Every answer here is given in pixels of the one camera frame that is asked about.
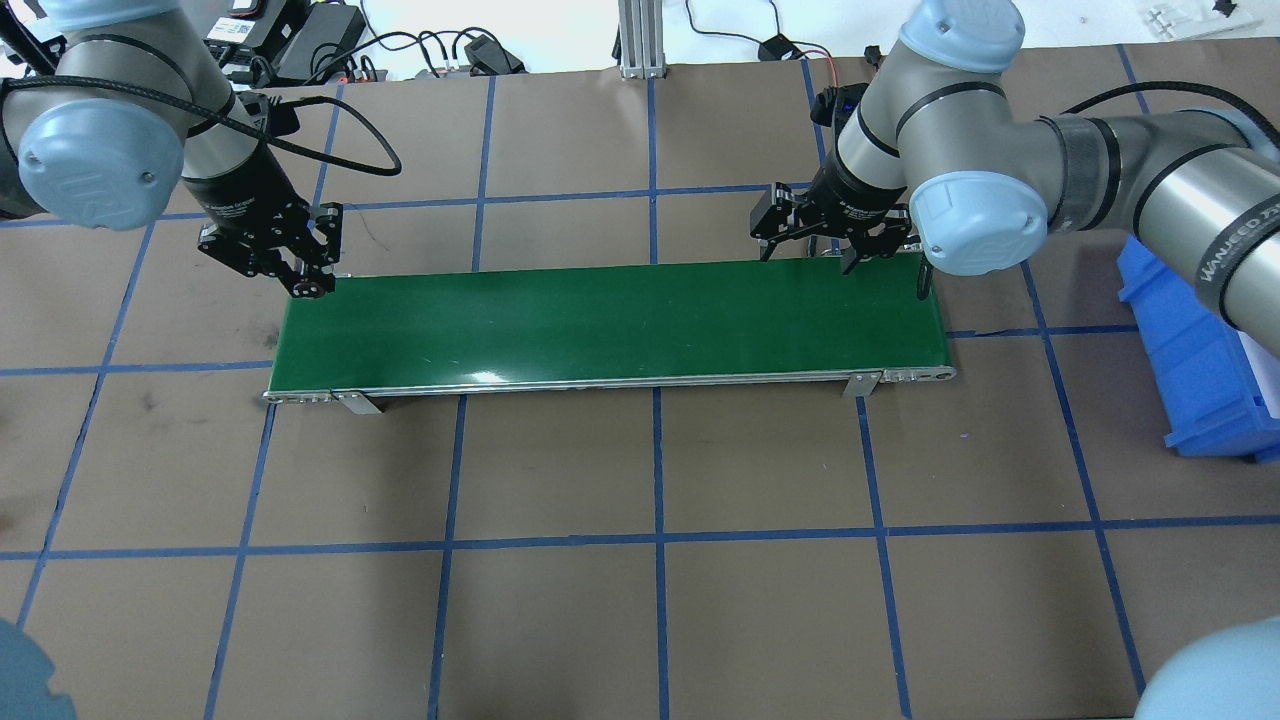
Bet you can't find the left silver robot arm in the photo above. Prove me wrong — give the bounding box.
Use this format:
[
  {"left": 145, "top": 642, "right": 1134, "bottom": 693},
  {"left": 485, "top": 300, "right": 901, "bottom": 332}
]
[{"left": 1, "top": 1, "right": 342, "bottom": 299}]

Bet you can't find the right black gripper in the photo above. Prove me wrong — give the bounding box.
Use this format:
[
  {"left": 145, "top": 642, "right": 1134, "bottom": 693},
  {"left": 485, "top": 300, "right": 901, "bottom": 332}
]
[{"left": 750, "top": 165, "right": 910, "bottom": 275}]

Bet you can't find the red black wire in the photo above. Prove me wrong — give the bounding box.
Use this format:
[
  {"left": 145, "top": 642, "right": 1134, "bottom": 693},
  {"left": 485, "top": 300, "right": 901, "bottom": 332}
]
[{"left": 690, "top": 0, "right": 881, "bottom": 191}]

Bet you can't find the black power adapter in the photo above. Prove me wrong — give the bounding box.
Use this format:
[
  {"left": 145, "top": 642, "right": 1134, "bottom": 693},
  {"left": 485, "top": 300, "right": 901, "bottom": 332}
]
[{"left": 274, "top": 3, "right": 367, "bottom": 86}]

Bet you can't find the green conveyor belt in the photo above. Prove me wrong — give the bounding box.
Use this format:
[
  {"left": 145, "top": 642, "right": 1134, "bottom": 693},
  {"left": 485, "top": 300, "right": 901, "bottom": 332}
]
[{"left": 264, "top": 254, "right": 957, "bottom": 414}]

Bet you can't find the small black sensor board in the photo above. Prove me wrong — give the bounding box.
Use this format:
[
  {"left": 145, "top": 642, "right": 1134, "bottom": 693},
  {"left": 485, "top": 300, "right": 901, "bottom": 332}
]
[{"left": 809, "top": 82, "right": 869, "bottom": 135}]

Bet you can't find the aluminium frame post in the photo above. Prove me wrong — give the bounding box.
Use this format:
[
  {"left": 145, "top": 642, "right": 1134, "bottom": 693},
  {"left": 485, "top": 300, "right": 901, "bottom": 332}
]
[{"left": 617, "top": 0, "right": 668, "bottom": 79}]

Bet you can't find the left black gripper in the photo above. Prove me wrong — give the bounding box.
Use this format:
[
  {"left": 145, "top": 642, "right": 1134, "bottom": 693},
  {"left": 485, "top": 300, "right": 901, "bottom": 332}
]
[{"left": 186, "top": 150, "right": 344, "bottom": 299}]

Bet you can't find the blue plastic bin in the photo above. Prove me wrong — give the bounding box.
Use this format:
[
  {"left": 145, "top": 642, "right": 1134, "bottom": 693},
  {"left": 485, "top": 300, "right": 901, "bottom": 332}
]
[{"left": 1117, "top": 237, "right": 1279, "bottom": 462}]

